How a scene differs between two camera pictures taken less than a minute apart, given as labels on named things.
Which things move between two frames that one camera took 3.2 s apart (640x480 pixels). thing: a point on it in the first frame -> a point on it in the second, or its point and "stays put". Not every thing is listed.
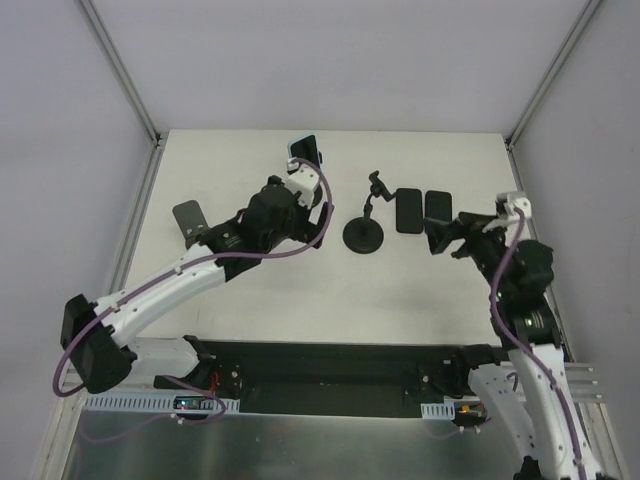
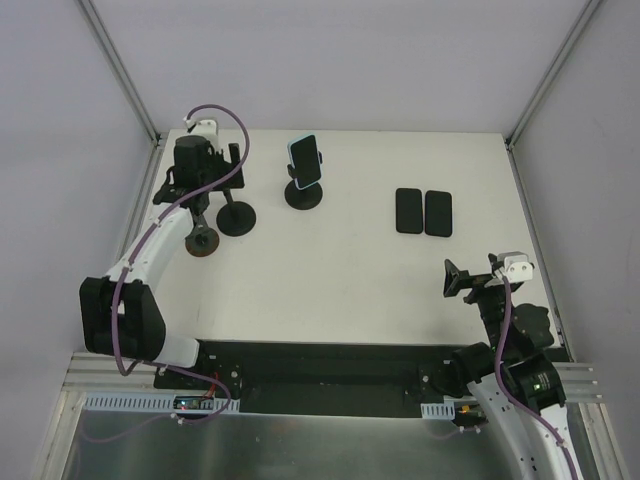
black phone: [438, 205] stays put
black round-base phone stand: [365, 234] -> [235, 218]
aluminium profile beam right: [583, 384] stays put
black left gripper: [310, 215] -> [220, 170]
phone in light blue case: [305, 147] stays put
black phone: [409, 210] stays put
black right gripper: [460, 235] -> [478, 280]
